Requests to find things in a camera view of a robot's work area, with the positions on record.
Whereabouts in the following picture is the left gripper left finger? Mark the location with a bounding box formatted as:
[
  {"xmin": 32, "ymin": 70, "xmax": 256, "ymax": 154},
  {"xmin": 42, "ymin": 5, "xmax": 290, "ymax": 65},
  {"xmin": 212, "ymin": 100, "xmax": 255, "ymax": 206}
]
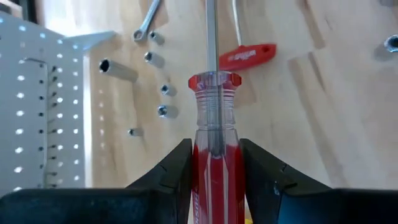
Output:
[{"xmin": 0, "ymin": 138, "xmax": 193, "ymax": 224}]

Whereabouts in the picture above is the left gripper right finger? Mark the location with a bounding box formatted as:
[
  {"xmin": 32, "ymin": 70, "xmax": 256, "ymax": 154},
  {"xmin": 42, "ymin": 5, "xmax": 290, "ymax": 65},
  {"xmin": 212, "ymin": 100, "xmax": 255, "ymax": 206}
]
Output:
[{"xmin": 239, "ymin": 138, "xmax": 398, "ymax": 224}]

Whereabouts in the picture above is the red clear-handled screwdriver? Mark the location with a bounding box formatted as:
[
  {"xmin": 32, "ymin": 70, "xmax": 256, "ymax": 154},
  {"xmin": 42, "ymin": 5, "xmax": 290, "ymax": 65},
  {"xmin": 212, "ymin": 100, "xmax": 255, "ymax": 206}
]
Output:
[{"xmin": 187, "ymin": 0, "xmax": 247, "ymax": 224}]

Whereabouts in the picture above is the white metal pegboard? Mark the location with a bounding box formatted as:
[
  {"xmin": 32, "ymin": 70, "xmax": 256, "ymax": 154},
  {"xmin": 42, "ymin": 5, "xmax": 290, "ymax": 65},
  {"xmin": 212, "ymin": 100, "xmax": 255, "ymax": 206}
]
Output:
[{"xmin": 0, "ymin": 11, "xmax": 118, "ymax": 200}]

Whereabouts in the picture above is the red T-handle hex key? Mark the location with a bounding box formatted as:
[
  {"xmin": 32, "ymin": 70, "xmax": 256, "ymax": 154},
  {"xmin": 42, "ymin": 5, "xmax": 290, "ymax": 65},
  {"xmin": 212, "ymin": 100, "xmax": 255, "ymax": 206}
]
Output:
[{"xmin": 218, "ymin": 0, "xmax": 277, "ymax": 72}]

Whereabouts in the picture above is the long chrome deep socket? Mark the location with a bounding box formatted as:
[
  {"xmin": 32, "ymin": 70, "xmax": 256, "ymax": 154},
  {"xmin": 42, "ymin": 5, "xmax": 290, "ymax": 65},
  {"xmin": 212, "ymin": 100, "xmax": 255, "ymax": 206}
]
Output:
[{"xmin": 98, "ymin": 57, "xmax": 139, "ymax": 84}]

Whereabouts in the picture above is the silver combination wrench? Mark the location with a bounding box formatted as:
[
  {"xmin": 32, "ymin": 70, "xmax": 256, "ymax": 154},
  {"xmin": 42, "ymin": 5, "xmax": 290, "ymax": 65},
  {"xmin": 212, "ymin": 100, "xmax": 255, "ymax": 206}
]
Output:
[{"xmin": 132, "ymin": 0, "xmax": 163, "ymax": 44}]

